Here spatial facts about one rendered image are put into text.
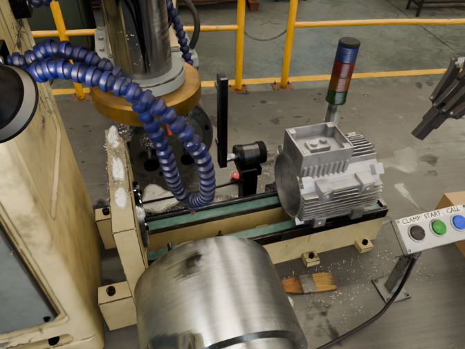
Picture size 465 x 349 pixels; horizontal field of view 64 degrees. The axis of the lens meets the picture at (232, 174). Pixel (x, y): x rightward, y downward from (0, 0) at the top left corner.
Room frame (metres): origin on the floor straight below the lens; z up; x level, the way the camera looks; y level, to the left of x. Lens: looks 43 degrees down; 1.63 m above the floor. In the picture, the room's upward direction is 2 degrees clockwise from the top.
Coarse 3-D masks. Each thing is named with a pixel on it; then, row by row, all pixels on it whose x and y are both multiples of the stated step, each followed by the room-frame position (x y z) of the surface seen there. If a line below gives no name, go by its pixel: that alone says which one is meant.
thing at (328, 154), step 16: (304, 128) 0.70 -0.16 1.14; (320, 128) 0.71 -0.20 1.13; (336, 128) 0.70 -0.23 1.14; (288, 144) 0.66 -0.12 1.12; (304, 144) 0.67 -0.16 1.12; (320, 144) 0.66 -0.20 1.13; (336, 144) 0.68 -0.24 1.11; (288, 160) 0.65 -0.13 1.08; (304, 160) 0.59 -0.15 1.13; (320, 160) 0.61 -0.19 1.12; (336, 160) 0.62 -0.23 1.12; (304, 176) 0.59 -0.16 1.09
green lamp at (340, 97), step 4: (328, 88) 1.02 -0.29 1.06; (328, 92) 1.01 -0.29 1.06; (332, 92) 0.99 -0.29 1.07; (336, 92) 0.99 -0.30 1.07; (340, 92) 0.98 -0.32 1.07; (344, 92) 0.99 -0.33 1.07; (328, 96) 1.00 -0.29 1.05; (332, 96) 0.99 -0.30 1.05; (336, 96) 0.98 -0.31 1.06; (340, 96) 0.98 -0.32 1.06; (344, 96) 0.99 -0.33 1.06; (328, 100) 1.00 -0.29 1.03; (332, 100) 0.99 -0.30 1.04; (336, 100) 0.98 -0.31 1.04; (340, 100) 0.99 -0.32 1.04; (344, 100) 0.99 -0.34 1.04
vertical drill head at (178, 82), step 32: (128, 0) 0.51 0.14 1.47; (160, 0) 0.53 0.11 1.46; (128, 32) 0.51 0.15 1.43; (160, 32) 0.53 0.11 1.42; (128, 64) 0.51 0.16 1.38; (160, 64) 0.52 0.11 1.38; (96, 96) 0.49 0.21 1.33; (160, 96) 0.50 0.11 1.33; (192, 96) 0.51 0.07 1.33; (128, 128) 0.50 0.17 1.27
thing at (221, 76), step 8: (224, 80) 0.72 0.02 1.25; (216, 88) 0.72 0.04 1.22; (224, 88) 0.72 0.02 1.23; (224, 96) 0.72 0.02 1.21; (224, 104) 0.72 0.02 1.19; (224, 112) 0.72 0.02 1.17; (224, 120) 0.72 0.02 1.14; (224, 128) 0.72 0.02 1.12; (224, 136) 0.72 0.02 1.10; (224, 144) 0.72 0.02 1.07; (224, 152) 0.72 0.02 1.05; (224, 160) 0.72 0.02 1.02
